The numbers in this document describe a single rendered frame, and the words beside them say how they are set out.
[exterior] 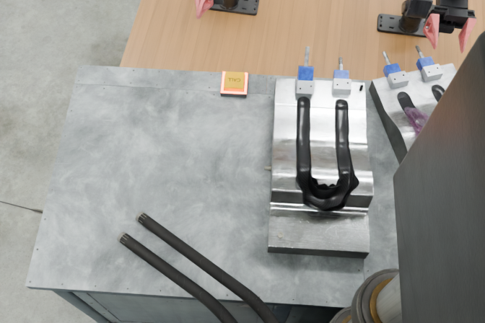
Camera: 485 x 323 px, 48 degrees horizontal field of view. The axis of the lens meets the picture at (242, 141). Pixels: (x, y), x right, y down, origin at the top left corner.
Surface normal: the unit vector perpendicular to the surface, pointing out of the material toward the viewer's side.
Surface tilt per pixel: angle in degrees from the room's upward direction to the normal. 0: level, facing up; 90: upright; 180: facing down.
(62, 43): 0
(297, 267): 0
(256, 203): 0
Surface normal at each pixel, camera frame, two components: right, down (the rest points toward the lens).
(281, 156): 0.03, -0.82
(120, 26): 0.00, -0.46
